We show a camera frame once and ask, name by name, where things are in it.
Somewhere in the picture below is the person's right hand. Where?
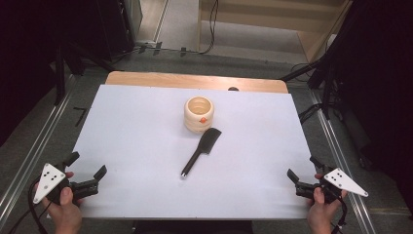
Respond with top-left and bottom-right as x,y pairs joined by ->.
306,173 -> 349,234

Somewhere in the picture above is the person's left hand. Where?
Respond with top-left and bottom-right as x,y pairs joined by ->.
34,172 -> 84,234

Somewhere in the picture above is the white board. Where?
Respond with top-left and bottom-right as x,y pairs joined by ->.
47,84 -> 320,220

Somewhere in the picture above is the wooden table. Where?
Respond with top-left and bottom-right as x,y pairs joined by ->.
104,70 -> 289,95

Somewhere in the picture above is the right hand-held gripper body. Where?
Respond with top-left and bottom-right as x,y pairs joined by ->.
295,167 -> 370,205

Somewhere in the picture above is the cream ribbed cup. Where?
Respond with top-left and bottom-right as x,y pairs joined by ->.
183,96 -> 215,135

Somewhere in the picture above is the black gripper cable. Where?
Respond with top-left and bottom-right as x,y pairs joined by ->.
330,191 -> 349,234
7,177 -> 53,234

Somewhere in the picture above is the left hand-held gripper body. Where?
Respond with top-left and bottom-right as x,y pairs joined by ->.
32,162 -> 99,206

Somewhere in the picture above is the black spatula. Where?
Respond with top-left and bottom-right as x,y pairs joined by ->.
180,127 -> 223,179

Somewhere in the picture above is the black metal stand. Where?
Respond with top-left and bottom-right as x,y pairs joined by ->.
53,42 -> 115,106
281,55 -> 342,121

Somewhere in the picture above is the light wooden shelf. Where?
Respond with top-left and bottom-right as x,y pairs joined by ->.
196,0 -> 355,63

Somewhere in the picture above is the black hanging cable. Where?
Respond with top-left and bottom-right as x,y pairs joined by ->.
198,0 -> 219,56

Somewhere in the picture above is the metal floor rail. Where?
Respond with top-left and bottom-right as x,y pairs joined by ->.
310,90 -> 378,234
0,75 -> 79,222

